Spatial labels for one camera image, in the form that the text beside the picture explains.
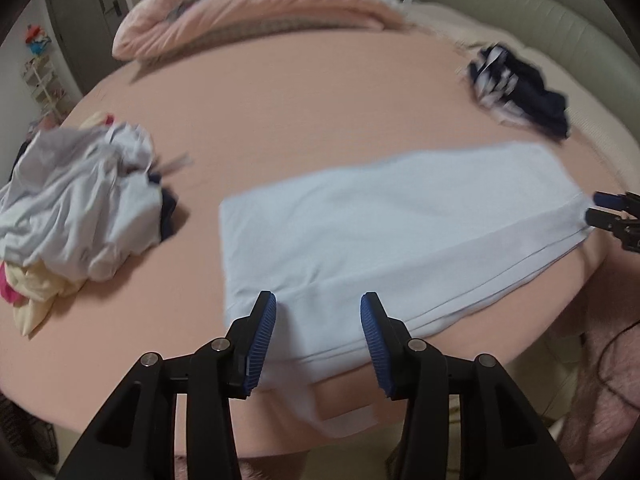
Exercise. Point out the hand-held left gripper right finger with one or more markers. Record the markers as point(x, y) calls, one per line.
point(375, 345)

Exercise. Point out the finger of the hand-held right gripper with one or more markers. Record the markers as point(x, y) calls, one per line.
point(605, 219)
point(612, 200)

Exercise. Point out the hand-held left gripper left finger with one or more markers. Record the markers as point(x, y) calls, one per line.
point(260, 340)

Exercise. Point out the pale shirt with navy collar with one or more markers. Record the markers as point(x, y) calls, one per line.
point(400, 220)

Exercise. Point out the navy striped garment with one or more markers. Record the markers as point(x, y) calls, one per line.
point(525, 90)

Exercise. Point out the grey-green sofa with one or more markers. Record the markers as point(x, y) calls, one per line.
point(550, 20)

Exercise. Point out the person's pink fleece clothing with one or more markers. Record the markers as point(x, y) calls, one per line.
point(600, 435)

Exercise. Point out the light blue garment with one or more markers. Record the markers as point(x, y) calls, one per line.
point(75, 200)

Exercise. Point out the bed with pink sheet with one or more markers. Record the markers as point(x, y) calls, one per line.
point(300, 110)

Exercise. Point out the dark woven basket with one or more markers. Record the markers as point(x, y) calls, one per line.
point(35, 435)

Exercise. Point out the pink garment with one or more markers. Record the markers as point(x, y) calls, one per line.
point(10, 287)

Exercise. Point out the pink folded quilt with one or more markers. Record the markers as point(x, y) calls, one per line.
point(250, 15)

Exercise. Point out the white storage rack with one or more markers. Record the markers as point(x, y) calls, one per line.
point(45, 90)

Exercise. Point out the grey door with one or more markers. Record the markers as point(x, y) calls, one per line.
point(80, 20)

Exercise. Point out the red plush toy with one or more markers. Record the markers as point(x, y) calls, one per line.
point(36, 37)

